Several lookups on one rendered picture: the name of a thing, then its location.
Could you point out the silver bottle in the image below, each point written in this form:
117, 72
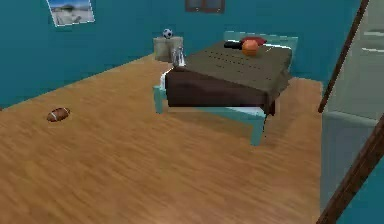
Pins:
178, 56

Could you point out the beige bedside table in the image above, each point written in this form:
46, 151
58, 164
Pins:
165, 48

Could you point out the black white soccer ball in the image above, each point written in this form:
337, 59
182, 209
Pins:
167, 33

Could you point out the brown framed room door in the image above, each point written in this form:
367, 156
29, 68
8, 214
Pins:
353, 100

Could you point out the black bat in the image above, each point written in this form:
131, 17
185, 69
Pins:
232, 45

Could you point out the red pillow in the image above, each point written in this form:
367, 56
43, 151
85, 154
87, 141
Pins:
255, 40

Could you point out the orange basketball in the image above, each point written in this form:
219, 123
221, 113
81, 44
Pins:
250, 47

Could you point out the teal bed brown blanket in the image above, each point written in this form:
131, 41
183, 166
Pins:
230, 76

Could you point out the brown american football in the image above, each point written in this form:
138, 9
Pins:
58, 114

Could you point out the framed landscape picture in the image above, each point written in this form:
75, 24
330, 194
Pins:
71, 11

